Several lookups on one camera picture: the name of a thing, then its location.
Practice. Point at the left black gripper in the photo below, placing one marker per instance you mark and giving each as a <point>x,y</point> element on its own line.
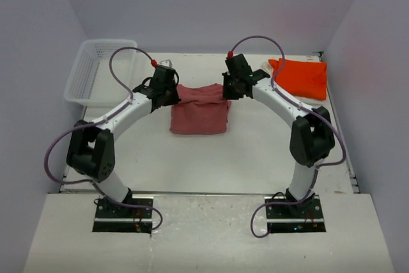
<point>174,99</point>

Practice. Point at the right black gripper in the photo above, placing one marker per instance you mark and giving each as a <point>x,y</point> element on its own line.
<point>227,94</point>

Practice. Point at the pink t shirt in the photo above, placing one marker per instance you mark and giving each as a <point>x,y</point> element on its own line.
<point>200,111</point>

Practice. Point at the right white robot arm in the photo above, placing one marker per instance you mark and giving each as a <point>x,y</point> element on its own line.
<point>311,139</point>

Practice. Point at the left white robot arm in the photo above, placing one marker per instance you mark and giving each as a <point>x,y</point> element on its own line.
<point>92,145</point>

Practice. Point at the folded white t shirt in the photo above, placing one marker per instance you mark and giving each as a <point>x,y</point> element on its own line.
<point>266,67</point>

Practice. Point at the folded orange t shirt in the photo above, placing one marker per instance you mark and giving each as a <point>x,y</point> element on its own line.
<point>301,78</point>

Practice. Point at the white plastic basket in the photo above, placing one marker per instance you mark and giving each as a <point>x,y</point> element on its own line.
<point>91,83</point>

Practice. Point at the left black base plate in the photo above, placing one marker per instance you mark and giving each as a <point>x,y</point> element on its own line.
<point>110,218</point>

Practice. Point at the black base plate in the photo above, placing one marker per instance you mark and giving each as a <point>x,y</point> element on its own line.
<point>110,218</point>
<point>307,219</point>

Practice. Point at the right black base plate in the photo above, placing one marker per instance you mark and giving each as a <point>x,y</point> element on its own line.
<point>307,219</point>

